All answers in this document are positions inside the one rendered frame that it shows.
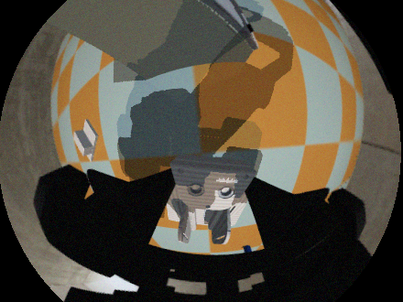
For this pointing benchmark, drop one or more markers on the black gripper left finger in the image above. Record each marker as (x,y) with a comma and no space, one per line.
(143,200)

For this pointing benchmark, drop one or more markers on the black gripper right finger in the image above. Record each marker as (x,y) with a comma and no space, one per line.
(276,210)

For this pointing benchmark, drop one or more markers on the blue rectangular block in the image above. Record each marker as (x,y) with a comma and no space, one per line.
(247,249)

